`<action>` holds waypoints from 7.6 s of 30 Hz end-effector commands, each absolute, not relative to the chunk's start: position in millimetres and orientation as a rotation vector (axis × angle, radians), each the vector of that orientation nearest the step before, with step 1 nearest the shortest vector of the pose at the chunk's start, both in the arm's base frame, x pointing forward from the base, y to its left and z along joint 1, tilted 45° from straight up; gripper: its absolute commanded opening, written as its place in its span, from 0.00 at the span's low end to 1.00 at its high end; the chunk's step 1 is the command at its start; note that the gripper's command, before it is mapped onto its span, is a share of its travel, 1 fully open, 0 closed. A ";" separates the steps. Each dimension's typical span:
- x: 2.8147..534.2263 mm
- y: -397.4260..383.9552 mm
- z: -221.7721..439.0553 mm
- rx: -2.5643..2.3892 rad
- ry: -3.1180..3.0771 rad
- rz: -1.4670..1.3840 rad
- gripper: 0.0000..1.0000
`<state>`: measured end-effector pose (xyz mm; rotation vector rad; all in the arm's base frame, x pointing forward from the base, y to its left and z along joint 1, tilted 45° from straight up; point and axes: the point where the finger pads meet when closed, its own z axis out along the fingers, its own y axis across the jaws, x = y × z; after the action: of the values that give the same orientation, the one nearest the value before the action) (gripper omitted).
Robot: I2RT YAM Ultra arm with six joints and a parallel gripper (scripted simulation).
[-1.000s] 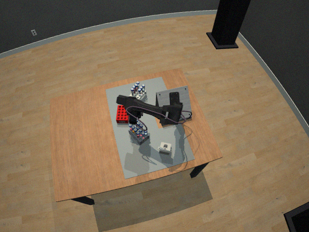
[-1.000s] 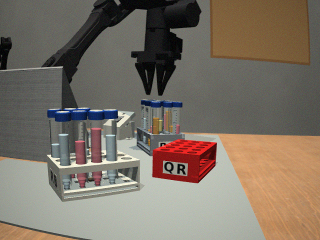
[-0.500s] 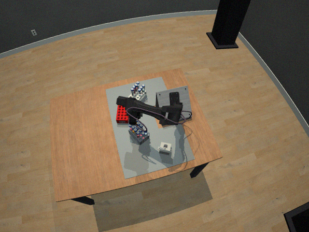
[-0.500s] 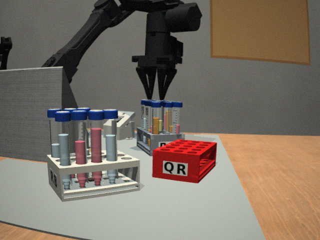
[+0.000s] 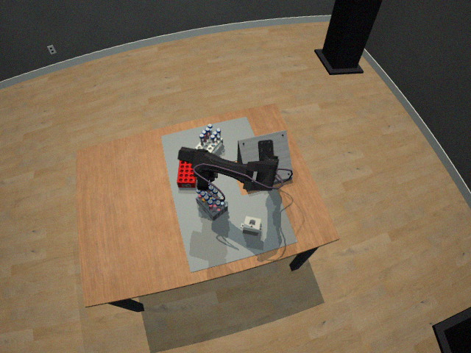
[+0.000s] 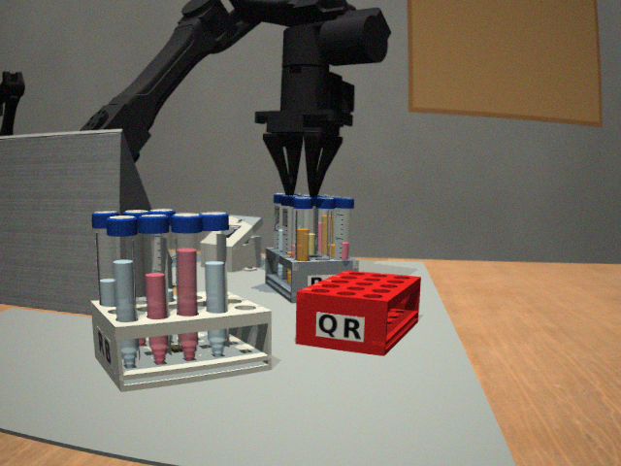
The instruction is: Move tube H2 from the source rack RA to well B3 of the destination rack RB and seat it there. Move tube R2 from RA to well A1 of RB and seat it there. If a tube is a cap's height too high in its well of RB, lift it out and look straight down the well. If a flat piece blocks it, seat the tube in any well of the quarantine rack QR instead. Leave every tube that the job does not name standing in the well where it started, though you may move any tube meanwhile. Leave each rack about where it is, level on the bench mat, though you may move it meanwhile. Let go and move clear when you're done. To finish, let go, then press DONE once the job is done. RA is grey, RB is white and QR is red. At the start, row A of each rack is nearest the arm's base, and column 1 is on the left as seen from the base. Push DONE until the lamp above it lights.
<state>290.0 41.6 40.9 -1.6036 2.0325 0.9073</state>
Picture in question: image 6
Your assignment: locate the red test tube rack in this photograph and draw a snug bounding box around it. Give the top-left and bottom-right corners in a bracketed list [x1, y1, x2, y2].
[296, 271, 421, 356]

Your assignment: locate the white test tube rack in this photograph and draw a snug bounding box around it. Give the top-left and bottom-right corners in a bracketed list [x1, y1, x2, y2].
[91, 292, 272, 392]

